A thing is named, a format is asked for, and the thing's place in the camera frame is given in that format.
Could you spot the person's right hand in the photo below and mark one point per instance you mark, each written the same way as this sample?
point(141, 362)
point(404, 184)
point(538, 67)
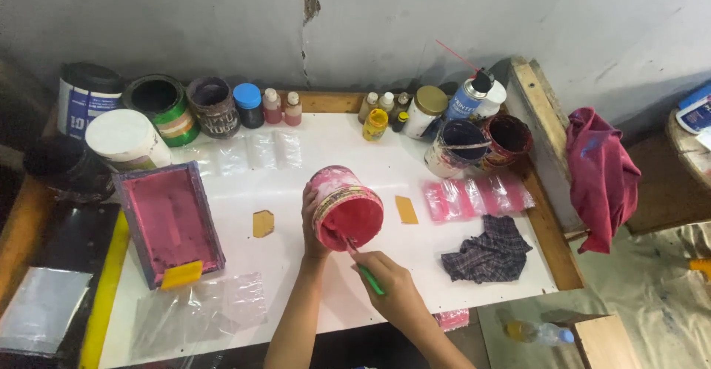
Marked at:
point(397, 291)

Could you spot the person's left hand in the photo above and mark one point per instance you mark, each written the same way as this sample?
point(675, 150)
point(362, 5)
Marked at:
point(310, 230)

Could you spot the person's right fingers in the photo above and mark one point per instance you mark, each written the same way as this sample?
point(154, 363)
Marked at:
point(373, 263)

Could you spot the person's left fingers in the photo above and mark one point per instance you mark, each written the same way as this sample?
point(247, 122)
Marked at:
point(308, 199)

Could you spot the pink paint bucket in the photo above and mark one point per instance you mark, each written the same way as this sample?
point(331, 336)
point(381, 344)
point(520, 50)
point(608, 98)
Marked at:
point(350, 216)

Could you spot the yellow tape piece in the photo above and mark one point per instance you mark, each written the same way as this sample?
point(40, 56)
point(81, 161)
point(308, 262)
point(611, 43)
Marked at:
point(263, 223)
point(406, 209)

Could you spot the row of clear plastic bags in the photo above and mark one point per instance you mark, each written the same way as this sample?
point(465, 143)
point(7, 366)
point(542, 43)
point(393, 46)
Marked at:
point(250, 152)

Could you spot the small pink liquid bottle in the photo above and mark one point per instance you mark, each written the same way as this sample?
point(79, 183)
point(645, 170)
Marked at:
point(293, 111)

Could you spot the pink plastic bag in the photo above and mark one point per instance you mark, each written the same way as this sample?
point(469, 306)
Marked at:
point(453, 319)

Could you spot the small red liquid bottle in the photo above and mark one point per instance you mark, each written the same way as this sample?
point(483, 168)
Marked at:
point(271, 109)

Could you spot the yellow small jar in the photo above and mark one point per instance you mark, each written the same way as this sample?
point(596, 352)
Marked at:
point(375, 126)

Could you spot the small brown liquid bottle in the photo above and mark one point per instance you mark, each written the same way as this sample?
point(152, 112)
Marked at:
point(367, 105)

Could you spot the black jar blue lid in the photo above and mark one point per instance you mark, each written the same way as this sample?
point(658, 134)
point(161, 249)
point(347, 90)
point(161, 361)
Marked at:
point(248, 105)

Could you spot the dark plaid cloth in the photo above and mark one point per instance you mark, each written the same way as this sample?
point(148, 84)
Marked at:
point(486, 252)

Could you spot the black bottle yellow cap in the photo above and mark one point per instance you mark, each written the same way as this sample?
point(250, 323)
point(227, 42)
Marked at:
point(400, 122)

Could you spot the stack of pink plastic bags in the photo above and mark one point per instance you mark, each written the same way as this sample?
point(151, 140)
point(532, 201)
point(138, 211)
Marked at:
point(477, 197)

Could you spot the small white cap bottle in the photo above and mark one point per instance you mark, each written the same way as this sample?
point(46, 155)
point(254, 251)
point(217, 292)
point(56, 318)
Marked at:
point(386, 102)

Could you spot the purple paint can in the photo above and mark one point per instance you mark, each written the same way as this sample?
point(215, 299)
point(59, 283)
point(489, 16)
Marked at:
point(444, 161)

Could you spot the purple stained open can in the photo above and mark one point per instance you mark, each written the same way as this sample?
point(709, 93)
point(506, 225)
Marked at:
point(214, 108)

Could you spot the small dark liquid bottle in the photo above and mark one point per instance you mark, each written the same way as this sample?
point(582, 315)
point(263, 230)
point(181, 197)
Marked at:
point(401, 103)

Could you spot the white jar gold lid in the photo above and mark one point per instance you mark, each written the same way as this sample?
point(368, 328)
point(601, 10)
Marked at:
point(425, 111)

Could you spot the yellow squeegee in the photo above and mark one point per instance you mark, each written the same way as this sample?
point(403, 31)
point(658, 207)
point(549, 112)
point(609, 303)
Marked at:
point(182, 274)

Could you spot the stained stirring stick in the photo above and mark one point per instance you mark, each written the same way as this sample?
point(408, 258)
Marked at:
point(466, 146)

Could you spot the clear plastic sheet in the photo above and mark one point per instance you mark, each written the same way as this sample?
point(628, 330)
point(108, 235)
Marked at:
point(200, 313)

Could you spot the green open can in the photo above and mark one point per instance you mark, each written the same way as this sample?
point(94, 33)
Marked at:
point(166, 111)

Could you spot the clear plastic water bottle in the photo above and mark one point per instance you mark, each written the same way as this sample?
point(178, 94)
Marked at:
point(536, 332)

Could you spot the red paint can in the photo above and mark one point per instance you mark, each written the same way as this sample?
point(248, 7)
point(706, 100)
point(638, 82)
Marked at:
point(508, 136)

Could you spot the blue spray can red straw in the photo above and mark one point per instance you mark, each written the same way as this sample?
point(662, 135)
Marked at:
point(465, 100)

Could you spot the white plastic bucket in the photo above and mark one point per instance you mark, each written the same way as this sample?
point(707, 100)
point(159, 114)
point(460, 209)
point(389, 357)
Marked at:
point(125, 138)

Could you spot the white plastic bottle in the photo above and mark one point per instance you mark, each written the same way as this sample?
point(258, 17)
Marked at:
point(495, 100)

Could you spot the yellow strip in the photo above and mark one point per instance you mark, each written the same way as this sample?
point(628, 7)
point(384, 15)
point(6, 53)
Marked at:
point(105, 291)

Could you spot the black board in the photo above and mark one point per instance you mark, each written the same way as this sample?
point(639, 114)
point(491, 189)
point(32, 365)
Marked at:
point(72, 241)

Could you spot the black plastic container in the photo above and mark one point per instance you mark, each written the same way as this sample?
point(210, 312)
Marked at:
point(69, 169)

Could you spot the red cloth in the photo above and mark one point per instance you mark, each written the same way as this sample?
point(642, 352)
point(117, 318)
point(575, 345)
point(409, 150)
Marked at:
point(600, 180)

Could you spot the blue white can black lid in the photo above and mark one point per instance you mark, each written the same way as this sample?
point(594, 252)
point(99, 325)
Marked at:
point(86, 100)

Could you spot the wooden box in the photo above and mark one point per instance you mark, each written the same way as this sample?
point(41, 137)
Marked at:
point(608, 344)

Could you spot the beige plastic floor sheet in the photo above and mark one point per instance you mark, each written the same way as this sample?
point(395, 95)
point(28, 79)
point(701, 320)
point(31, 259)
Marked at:
point(655, 302)

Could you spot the silver sheet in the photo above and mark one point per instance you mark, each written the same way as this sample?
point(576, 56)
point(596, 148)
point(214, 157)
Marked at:
point(41, 311)

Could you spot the orange object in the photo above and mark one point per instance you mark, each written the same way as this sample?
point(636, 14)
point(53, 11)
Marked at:
point(701, 268)

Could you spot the round wooden table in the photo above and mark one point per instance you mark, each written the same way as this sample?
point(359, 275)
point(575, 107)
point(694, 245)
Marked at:
point(689, 152)

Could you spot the blue white packet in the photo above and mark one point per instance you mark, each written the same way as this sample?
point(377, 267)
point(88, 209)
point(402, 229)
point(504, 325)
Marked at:
point(697, 113)

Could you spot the pink screen printing frame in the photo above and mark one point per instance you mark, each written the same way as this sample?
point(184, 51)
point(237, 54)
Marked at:
point(166, 219)

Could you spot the wooden frame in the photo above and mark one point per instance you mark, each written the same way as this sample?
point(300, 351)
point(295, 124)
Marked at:
point(536, 113)

